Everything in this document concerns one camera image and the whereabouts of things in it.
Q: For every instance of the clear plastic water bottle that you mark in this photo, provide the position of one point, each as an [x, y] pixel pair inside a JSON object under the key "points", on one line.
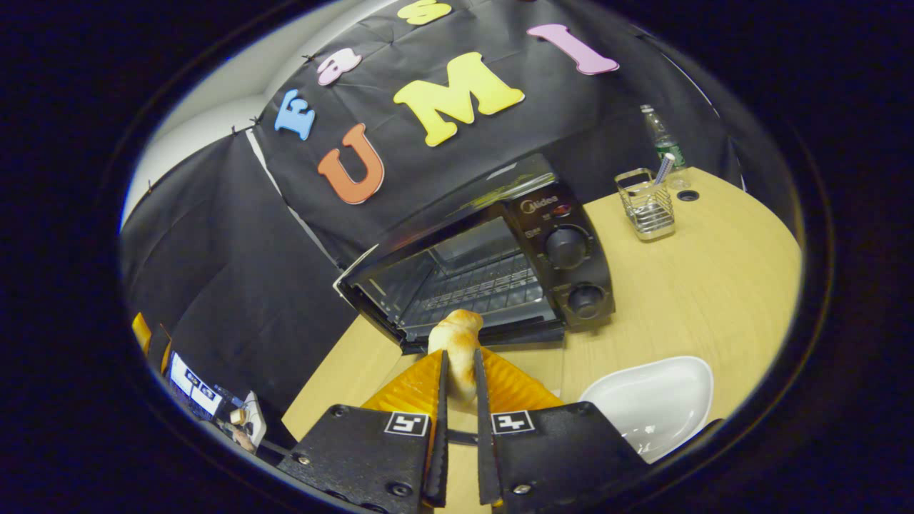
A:
{"points": [[664, 139]]}

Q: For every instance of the black electric oven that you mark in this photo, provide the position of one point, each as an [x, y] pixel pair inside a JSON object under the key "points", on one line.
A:
{"points": [[543, 271]]}

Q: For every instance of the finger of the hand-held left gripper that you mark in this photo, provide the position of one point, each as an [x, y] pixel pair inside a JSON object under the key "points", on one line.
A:
{"points": [[141, 332], [164, 350]]}

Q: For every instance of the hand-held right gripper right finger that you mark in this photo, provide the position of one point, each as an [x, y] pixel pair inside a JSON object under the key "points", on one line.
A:
{"points": [[557, 450]]}

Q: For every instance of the golden croissant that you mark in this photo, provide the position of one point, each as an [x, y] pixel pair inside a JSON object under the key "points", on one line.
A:
{"points": [[457, 343]]}

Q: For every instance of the white square plate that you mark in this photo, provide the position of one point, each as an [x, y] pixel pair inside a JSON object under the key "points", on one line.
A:
{"points": [[650, 400]]}

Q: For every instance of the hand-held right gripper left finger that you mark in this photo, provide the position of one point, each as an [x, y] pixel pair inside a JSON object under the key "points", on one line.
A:
{"points": [[371, 453]]}

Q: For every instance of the black backdrop cloth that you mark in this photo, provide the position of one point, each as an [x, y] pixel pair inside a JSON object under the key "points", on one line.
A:
{"points": [[235, 250]]}

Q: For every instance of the striped straw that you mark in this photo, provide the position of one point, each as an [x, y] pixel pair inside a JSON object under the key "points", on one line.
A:
{"points": [[664, 170]]}

